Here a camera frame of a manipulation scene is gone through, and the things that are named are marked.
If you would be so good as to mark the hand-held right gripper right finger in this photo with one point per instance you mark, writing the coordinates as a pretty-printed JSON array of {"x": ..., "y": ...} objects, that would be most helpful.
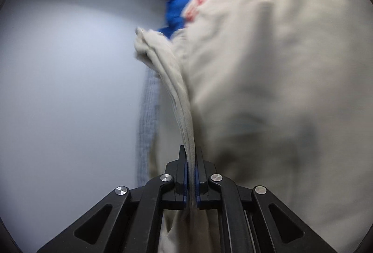
[{"x": 198, "y": 180}]

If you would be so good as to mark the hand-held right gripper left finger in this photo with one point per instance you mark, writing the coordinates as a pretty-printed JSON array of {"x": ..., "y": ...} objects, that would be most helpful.
[{"x": 182, "y": 177}]

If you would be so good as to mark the blue and beige jacket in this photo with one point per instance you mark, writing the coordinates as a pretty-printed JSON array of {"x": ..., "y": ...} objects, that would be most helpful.
[{"x": 262, "y": 81}]

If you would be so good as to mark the blue striped blanket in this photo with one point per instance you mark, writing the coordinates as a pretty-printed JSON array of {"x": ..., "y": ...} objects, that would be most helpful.
[{"x": 147, "y": 130}]

